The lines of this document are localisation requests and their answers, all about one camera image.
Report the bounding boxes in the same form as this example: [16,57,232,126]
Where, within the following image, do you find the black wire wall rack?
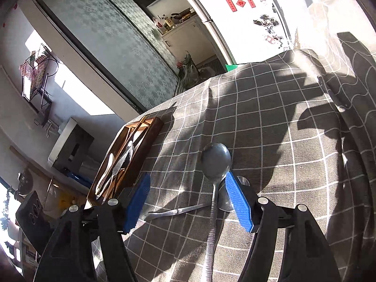
[20,43,60,110]

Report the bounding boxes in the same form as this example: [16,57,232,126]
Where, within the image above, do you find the metal fork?
[112,140,136,183]

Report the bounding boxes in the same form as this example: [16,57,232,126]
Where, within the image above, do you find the group of condiment bottles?
[153,14,176,30]

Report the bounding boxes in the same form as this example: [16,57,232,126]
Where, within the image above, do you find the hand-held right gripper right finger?
[225,170,343,282]

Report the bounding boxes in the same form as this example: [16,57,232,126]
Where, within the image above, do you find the white kitchen cabinet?
[160,14,218,66]

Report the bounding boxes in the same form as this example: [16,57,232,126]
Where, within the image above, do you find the dark wok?
[171,8,194,20]

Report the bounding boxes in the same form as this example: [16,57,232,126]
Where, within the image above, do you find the dark round object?
[15,172,35,196]

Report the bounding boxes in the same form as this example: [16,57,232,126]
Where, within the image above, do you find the white ceramic spoon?
[95,153,116,196]

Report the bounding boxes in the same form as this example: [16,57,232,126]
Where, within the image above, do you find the blue plastic item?
[63,170,94,187]

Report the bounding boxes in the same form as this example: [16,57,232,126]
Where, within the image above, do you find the grey side cabinet white top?
[48,117,95,177]

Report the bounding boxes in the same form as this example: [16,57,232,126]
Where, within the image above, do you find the patterned glass sliding door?
[32,0,180,114]

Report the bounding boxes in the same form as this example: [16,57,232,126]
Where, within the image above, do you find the grey checked tablecloth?
[88,48,376,282]

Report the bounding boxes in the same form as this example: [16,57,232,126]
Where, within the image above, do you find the metal table knife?
[145,202,212,222]

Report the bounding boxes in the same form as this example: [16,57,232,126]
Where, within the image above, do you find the dark wooden tray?
[87,116,164,208]

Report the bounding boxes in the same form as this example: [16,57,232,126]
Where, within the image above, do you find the group of picture magnets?
[253,12,287,49]

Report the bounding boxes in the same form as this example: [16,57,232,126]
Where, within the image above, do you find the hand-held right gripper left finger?
[34,173,152,282]

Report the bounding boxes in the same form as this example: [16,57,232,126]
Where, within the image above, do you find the large metal spoon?
[200,142,232,282]

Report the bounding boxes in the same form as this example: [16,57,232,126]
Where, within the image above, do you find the plastic bags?
[178,53,200,89]

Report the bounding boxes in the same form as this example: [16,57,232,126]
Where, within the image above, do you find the white refrigerator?
[171,0,298,66]

